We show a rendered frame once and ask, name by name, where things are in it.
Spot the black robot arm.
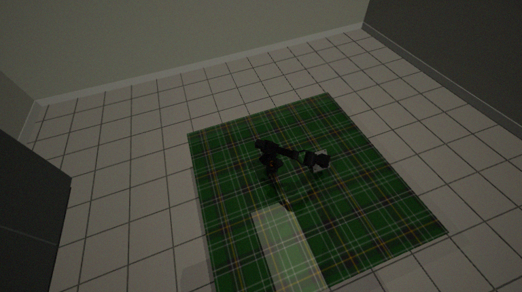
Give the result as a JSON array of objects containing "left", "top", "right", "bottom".
[{"left": 255, "top": 139, "right": 330, "bottom": 168}]

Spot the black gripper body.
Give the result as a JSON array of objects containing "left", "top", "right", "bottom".
[{"left": 268, "top": 153, "right": 283, "bottom": 169}]

